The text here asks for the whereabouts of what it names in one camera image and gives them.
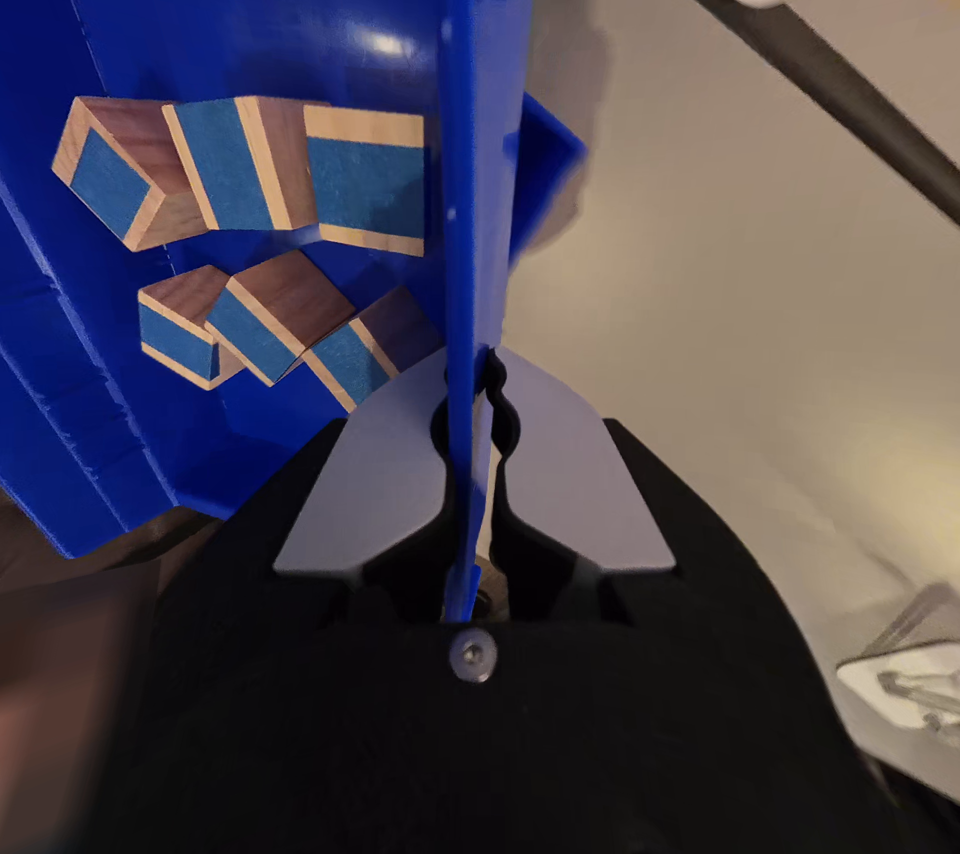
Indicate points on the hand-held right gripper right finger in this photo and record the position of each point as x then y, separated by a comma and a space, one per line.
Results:
577, 486

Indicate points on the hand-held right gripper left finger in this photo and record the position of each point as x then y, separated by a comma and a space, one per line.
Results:
375, 486

